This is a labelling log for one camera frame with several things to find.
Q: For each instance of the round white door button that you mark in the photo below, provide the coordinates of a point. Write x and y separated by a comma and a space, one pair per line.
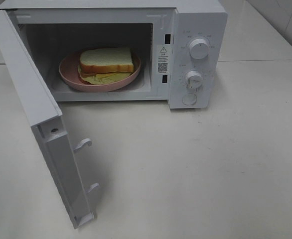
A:
189, 99

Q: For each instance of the pink round plate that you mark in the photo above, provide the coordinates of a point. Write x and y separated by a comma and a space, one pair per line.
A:
68, 70

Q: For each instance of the toast ham cheese sandwich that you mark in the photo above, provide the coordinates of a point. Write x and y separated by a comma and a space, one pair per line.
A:
105, 65

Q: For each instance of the white microwave door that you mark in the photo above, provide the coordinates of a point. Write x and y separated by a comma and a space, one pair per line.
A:
46, 122

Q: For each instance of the white lower timer knob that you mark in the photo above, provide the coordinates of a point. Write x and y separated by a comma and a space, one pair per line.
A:
193, 79

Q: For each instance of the white microwave oven body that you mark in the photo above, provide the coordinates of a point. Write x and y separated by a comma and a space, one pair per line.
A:
158, 31

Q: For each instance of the white upper power knob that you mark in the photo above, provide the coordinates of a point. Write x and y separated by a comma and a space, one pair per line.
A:
199, 48

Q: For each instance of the glass microwave turntable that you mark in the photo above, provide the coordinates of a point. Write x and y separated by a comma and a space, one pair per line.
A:
141, 83

